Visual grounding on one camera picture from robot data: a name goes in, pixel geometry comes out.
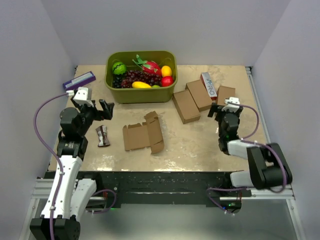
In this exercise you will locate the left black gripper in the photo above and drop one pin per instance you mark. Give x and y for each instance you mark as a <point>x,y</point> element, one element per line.
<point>100,115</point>

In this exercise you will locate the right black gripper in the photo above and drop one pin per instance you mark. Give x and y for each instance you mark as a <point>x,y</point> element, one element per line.
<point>215,108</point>

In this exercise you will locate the brown paper box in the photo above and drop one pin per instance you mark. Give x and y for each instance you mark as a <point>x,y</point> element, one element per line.
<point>147,134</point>

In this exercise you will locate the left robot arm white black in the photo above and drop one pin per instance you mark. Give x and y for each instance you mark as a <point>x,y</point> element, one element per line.
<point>69,196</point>

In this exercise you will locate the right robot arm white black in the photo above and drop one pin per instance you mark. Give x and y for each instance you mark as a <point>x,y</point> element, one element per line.
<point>268,168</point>

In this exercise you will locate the right folded brown box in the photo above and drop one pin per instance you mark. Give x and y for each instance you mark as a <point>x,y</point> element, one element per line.
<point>224,92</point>

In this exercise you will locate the folded brown box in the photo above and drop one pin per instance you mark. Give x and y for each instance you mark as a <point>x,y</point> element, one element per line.
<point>224,92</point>
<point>199,94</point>
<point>186,106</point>

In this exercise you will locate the middle folded brown box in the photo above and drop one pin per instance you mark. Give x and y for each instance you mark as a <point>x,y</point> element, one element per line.
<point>199,94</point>

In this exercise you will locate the red white toothpaste box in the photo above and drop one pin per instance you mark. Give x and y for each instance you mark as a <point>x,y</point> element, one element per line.
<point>208,84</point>

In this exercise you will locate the purple flat box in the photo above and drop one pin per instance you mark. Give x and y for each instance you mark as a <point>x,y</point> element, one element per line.
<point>79,81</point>

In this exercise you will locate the front folded brown box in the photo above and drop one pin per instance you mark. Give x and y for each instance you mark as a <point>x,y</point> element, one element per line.
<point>186,106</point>

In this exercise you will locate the brown snack wrapper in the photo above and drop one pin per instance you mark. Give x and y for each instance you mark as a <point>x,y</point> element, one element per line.
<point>102,136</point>

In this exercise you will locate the dark blue toy grapes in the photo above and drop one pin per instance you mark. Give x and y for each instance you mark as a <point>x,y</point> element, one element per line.
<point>117,81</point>

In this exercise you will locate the green toy watermelon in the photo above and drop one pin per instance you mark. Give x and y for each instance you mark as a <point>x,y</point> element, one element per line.
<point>119,68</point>

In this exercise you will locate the yellow toy mango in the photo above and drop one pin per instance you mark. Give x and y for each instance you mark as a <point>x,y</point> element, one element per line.
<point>140,85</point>

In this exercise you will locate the red toy grapes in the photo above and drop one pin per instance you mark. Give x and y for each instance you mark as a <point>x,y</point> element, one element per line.
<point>133,76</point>

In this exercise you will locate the olive green plastic basket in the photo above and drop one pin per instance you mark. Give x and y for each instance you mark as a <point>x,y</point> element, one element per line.
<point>141,95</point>

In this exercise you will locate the red toy apple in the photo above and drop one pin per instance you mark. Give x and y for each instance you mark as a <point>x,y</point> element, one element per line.
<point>167,81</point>

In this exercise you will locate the yellow orange toy lemon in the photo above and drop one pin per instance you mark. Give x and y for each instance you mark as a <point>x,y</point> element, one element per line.
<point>166,71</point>

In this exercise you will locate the pink toy dragon fruit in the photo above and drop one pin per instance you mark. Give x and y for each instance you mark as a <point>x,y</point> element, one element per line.
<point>149,67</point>

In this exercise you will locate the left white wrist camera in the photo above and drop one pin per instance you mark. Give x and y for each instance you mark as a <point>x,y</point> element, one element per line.
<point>83,93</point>

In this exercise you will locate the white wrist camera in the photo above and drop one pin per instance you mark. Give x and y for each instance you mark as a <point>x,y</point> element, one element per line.
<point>232,104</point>
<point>83,93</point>

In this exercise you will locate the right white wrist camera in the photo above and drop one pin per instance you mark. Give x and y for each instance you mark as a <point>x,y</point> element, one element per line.
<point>232,104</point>

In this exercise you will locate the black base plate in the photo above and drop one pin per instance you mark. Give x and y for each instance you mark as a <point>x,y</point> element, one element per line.
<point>165,188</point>

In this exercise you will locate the aluminium frame rail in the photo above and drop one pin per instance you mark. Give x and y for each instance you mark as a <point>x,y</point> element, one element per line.
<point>39,196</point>

